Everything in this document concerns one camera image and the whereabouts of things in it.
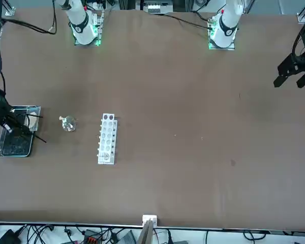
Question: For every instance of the clear glass flask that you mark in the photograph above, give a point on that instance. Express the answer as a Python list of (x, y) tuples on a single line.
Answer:
[(69, 124)]

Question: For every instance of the white test tube rack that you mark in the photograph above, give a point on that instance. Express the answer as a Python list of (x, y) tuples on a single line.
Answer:
[(106, 160)]

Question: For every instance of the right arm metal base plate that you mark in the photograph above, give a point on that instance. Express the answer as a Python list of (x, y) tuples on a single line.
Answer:
[(99, 30)]

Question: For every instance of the grey power adapter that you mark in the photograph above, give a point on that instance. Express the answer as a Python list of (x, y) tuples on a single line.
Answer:
[(127, 237)]

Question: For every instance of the orange and black device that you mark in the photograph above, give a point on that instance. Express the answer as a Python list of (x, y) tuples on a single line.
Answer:
[(91, 236)]

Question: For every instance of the shiny steel tray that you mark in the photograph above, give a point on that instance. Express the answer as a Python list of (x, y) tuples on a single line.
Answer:
[(15, 150)]

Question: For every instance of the aluminium profile post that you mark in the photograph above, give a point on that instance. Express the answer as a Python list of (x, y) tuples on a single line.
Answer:
[(148, 221)]

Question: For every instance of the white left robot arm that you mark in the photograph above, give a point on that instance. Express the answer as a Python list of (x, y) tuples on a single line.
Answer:
[(227, 25)]

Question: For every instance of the white connector block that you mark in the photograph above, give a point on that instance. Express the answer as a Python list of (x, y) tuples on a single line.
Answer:
[(153, 8)]

